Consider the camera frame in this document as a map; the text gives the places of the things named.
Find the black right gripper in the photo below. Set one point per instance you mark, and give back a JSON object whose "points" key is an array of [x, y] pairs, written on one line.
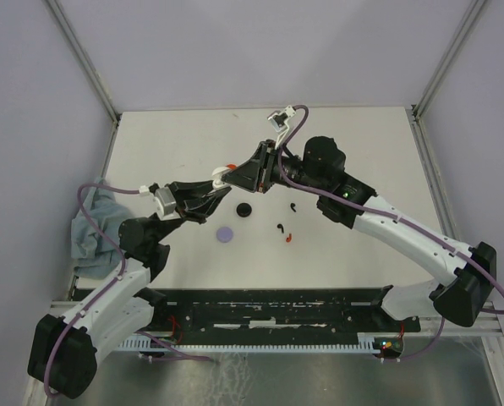
{"points": [[257, 171]]}

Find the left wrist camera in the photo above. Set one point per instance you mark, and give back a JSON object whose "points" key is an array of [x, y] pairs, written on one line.
{"points": [[164, 201]]}

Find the white cable duct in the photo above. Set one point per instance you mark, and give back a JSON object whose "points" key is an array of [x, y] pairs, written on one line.
{"points": [[291, 340]]}

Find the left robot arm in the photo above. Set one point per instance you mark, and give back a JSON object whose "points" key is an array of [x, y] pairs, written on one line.
{"points": [[68, 349]]}

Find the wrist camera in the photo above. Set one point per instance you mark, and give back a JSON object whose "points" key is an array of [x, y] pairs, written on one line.
{"points": [[280, 122], [164, 201]]}

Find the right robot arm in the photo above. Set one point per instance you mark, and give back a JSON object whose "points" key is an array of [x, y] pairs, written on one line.
{"points": [[461, 275]]}

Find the purple earbud charging case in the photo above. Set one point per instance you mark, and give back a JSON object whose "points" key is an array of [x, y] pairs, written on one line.
{"points": [[224, 234]]}

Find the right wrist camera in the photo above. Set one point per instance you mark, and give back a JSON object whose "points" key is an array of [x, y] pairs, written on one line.
{"points": [[280, 122]]}

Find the white earbud charging case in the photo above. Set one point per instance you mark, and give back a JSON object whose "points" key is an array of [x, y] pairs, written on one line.
{"points": [[219, 177]]}

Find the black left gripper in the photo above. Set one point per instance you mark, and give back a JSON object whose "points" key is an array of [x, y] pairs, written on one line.
{"points": [[194, 189]]}

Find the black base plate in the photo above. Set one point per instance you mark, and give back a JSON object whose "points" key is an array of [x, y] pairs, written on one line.
{"points": [[342, 309]]}

